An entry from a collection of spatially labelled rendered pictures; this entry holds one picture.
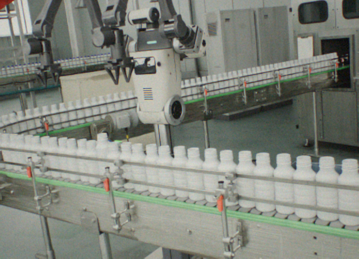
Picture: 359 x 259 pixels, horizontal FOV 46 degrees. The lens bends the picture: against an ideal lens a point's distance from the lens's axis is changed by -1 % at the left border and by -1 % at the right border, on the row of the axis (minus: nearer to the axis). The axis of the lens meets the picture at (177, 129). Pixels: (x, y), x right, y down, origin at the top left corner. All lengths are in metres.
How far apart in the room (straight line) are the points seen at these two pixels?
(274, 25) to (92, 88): 4.05
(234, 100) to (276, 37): 4.59
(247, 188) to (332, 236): 0.27
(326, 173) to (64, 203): 1.08
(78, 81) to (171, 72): 3.42
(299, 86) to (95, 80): 2.55
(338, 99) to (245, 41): 3.03
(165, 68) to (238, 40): 5.56
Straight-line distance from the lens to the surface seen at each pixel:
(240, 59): 7.65
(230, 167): 1.27
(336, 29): 5.05
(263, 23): 8.09
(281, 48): 8.42
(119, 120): 2.98
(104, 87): 5.62
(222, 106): 3.73
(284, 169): 1.20
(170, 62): 2.13
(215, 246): 1.37
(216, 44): 7.48
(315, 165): 1.85
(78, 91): 5.48
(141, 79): 2.18
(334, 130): 5.24
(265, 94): 4.09
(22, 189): 2.05
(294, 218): 1.22
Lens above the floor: 1.51
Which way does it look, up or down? 12 degrees down
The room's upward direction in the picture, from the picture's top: 7 degrees counter-clockwise
